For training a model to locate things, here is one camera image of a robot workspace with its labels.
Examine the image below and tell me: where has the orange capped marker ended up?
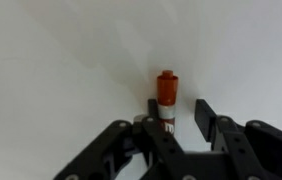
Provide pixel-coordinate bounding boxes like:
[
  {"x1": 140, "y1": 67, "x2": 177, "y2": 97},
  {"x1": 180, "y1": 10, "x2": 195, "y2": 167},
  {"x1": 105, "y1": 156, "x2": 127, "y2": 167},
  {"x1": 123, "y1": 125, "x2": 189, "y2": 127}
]
[{"x1": 156, "y1": 69, "x2": 180, "y2": 136}]

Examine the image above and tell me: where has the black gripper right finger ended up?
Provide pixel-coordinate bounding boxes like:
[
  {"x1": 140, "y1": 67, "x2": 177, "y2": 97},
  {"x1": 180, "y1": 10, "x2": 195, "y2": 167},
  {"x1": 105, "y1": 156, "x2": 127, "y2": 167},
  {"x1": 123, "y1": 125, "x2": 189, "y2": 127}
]
[{"x1": 194, "y1": 98, "x2": 282, "y2": 180}]

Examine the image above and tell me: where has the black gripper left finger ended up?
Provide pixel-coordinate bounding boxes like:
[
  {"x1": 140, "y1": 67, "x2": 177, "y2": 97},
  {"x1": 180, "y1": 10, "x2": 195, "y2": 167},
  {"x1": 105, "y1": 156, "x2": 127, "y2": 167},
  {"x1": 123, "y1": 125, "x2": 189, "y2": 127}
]
[{"x1": 52, "y1": 98, "x2": 186, "y2": 180}]

